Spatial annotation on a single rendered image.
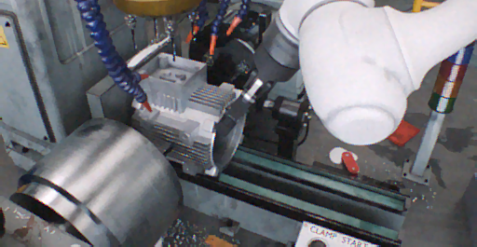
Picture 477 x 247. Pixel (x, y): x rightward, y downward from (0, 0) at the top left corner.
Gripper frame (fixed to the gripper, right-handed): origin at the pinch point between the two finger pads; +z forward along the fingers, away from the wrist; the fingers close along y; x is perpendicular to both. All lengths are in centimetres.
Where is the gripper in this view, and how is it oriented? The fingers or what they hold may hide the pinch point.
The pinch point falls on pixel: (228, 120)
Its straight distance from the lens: 79.3
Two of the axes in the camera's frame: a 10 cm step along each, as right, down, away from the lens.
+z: -4.5, 5.6, 7.0
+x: 7.8, 6.2, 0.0
